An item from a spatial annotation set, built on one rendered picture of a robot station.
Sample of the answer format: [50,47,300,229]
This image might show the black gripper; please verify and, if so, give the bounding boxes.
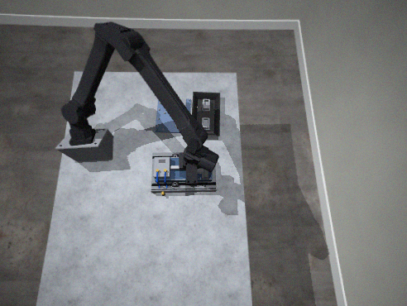
[179,153,186,170]

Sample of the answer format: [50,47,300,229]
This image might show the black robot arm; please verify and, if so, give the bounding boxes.
[61,22,219,186]

